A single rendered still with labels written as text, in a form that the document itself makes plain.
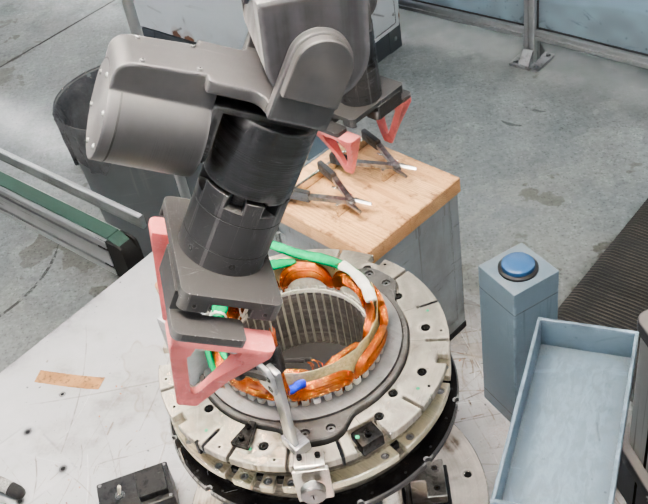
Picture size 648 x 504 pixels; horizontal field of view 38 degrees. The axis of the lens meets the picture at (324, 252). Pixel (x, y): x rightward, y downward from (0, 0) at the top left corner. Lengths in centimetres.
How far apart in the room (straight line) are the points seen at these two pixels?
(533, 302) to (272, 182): 68
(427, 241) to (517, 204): 166
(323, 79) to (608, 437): 63
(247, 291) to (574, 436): 53
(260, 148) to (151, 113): 6
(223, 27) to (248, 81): 314
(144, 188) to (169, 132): 214
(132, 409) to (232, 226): 92
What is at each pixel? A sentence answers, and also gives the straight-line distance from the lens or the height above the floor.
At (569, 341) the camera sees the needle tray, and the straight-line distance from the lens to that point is 110.
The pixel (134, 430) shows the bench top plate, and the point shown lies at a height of 78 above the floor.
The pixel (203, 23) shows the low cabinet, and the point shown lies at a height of 21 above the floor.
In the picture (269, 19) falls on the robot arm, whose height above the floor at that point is 162.
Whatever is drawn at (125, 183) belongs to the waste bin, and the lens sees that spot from 265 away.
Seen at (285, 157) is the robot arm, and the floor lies 153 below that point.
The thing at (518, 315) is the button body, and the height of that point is 100.
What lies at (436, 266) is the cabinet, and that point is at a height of 94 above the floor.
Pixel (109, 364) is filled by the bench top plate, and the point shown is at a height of 78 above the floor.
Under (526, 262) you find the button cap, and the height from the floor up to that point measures 104.
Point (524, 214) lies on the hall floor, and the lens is 289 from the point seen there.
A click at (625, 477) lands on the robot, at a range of 151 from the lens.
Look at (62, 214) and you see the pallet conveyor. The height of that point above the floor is 76.
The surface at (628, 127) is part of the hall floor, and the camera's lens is 327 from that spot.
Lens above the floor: 184
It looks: 40 degrees down
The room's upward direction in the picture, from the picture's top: 11 degrees counter-clockwise
